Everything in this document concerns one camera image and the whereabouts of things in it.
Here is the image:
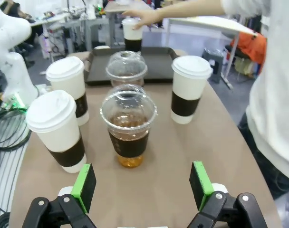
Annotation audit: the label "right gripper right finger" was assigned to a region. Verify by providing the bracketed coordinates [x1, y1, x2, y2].
[187, 161, 265, 228]

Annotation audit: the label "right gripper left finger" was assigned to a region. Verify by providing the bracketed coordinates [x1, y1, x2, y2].
[22, 163, 97, 228]

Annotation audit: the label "clear dome-lid tea cup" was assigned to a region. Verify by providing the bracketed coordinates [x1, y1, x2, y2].
[99, 83, 159, 169]
[105, 50, 148, 88]

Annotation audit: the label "white paper coffee cup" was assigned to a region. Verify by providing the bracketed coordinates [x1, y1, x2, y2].
[122, 18, 144, 52]
[26, 89, 87, 173]
[45, 56, 89, 126]
[171, 56, 213, 125]

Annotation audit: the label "person's right forearm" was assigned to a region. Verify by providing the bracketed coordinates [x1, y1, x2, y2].
[158, 0, 227, 21]

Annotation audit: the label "dark brown serving tray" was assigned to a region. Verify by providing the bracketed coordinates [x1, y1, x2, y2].
[84, 47, 179, 85]

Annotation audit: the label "person's right hand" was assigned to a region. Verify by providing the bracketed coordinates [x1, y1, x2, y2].
[121, 9, 164, 31]

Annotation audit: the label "green-lit circuit board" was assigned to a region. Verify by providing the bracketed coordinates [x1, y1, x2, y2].
[1, 93, 28, 110]

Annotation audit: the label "person in white sweater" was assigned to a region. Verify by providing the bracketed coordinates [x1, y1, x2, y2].
[220, 0, 289, 205]

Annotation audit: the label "grey plastic stool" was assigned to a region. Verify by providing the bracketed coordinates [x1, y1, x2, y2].
[202, 47, 225, 84]

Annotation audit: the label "orange cloth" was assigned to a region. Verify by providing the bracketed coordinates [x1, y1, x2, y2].
[230, 32, 268, 71]

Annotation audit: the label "beige-top table white legs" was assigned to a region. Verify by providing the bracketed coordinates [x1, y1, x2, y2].
[168, 16, 258, 90]

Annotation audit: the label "cluttered white workbench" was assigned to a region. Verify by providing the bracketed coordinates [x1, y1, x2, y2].
[30, 6, 109, 57]

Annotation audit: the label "ribbed aluminium base rail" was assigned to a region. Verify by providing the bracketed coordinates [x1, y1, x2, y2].
[0, 142, 29, 214]

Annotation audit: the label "black cable bundle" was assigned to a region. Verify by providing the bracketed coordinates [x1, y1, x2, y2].
[0, 108, 32, 178]

